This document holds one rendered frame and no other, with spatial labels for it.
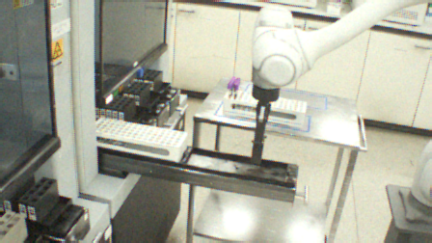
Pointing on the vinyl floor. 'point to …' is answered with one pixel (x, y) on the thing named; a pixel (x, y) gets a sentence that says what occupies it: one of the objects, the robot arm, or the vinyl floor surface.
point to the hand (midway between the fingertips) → (257, 150)
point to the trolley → (262, 231)
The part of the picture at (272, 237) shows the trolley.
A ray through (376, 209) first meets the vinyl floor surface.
